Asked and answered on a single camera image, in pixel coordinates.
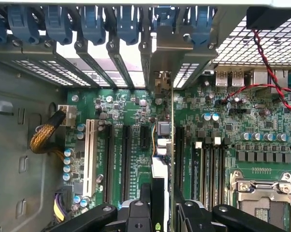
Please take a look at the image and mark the metal CPU socket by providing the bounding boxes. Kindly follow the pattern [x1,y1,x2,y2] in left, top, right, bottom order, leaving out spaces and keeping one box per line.
[229,169,291,232]

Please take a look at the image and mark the white PCI expansion slot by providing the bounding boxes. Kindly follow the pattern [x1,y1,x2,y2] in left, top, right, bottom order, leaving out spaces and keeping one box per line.
[83,118,96,198]

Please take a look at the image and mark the short black expansion slot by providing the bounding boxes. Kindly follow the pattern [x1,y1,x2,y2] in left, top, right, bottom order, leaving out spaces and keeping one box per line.
[140,125,149,150]

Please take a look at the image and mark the green motherboard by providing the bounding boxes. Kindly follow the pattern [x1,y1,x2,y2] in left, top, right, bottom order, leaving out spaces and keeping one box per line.
[65,70,291,232]

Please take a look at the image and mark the open grey PC case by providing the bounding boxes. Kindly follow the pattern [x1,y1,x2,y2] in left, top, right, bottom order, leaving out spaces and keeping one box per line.
[0,0,291,232]

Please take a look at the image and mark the main power wire bundle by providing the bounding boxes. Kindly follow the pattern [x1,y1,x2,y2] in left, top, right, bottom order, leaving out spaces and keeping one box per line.
[53,187,74,223]

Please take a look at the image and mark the braided yellow power wire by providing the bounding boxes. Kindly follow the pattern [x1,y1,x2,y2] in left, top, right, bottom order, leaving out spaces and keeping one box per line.
[29,103,77,160]

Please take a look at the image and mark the red black twisted wire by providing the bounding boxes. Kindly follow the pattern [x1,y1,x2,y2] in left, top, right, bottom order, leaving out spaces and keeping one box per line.
[220,29,291,117]

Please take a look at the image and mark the black chassis switch block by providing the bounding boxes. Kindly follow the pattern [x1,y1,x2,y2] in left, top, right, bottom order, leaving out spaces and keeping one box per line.
[246,6,291,30]

